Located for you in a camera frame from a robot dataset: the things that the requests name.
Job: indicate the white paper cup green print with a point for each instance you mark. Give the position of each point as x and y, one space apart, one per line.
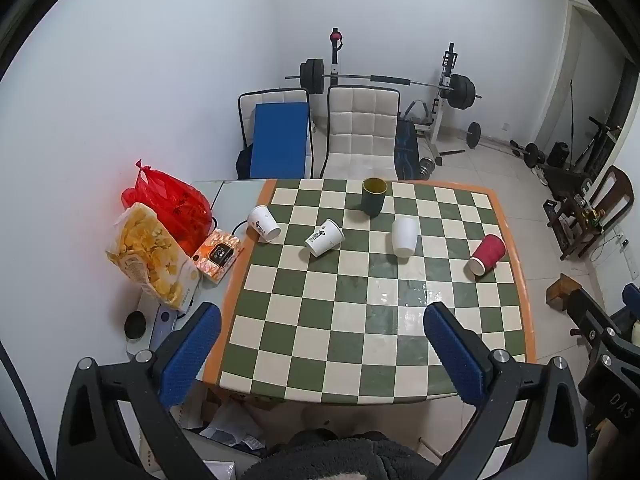
325 236

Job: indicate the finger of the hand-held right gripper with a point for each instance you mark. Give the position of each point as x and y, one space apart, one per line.
592 317
631 301

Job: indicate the white padded chair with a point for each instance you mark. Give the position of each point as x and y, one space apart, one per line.
272 96
362 127

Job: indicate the silver dumbbell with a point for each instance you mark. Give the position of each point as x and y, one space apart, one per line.
427 166

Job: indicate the white blue device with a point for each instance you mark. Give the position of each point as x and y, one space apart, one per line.
162 325

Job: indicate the floor barbell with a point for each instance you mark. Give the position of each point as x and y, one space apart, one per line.
525 152

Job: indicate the scattered papers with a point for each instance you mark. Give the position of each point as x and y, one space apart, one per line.
227 425

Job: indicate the brown wooden chair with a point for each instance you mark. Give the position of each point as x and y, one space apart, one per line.
575 210

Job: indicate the orange tissue box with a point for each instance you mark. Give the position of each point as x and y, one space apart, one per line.
217 256

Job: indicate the plain white paper cup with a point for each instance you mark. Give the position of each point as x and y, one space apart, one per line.
404 236

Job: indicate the black bag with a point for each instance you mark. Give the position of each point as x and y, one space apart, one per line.
243 162

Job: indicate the green checkered table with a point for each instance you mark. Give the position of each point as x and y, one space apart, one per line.
350 320

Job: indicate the black weight bench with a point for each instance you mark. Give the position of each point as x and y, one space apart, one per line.
406 152

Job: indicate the blue foam board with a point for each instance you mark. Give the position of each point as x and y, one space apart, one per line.
279 140

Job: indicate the black round puck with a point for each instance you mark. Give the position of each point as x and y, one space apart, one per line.
135 323

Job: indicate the red paper cup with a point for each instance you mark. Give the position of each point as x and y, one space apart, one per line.
486 254

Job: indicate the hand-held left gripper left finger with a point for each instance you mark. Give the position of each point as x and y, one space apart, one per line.
192 355

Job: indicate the brown wooden block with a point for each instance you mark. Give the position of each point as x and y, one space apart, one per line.
562 291

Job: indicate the white paper cup black print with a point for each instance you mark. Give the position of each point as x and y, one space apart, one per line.
264 222

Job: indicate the red plastic bag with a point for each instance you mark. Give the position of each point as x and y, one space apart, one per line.
172 207

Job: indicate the white side table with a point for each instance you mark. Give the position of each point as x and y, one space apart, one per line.
232 195

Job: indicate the yellow snack bag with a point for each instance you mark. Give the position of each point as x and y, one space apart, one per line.
150 255

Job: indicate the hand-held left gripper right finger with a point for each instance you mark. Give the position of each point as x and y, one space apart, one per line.
455 355

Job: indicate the dark green cup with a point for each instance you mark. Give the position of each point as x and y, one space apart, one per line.
374 199

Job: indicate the black barbell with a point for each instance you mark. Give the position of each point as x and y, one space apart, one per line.
385 79

